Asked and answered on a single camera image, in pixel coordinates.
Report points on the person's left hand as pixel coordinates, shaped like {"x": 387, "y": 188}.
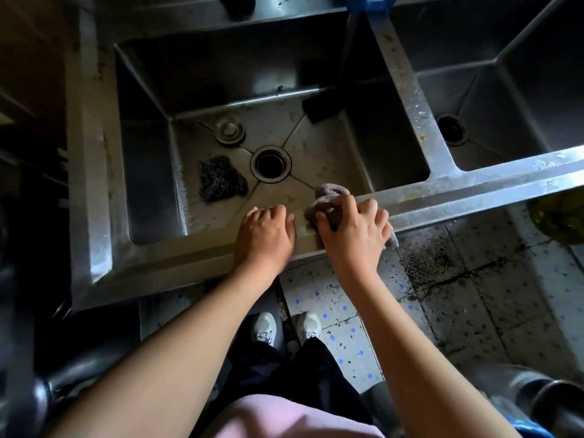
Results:
{"x": 264, "y": 237}

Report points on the person's left white shoe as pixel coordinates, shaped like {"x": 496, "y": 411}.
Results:
{"x": 263, "y": 328}

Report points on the black steel wool scourer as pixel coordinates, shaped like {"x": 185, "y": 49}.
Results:
{"x": 221, "y": 180}

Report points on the person's dark trousers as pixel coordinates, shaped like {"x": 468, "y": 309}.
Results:
{"x": 273, "y": 374}

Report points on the metal sink stopper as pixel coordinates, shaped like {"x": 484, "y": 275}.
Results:
{"x": 230, "y": 133}

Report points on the black rectangular sponge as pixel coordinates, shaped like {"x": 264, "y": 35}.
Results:
{"x": 323, "y": 107}

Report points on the curved steel faucet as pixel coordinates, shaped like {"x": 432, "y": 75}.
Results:
{"x": 237, "y": 4}

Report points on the person's white shoe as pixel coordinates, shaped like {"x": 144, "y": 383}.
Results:
{"x": 263, "y": 328}
{"x": 309, "y": 327}

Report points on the person's right hand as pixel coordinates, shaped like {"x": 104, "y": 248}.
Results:
{"x": 356, "y": 237}

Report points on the blue plastic bag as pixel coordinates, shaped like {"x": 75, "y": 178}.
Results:
{"x": 524, "y": 428}

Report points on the metal floor drain grate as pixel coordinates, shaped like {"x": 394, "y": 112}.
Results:
{"x": 426, "y": 269}

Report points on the person's right white shoe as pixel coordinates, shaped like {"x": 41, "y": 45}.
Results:
{"x": 309, "y": 327}

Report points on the person's right forearm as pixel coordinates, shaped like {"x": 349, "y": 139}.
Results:
{"x": 429, "y": 369}

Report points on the person's left forearm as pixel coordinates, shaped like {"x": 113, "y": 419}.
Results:
{"x": 164, "y": 369}

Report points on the stainless steel double sink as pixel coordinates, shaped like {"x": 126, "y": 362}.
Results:
{"x": 205, "y": 86}

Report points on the blue dish soap bottle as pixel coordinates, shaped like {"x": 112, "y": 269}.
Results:
{"x": 374, "y": 2}

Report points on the yellow-green waste bag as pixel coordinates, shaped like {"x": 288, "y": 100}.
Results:
{"x": 556, "y": 221}

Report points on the person's pink shirt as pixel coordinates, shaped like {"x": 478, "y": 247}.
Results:
{"x": 292, "y": 419}

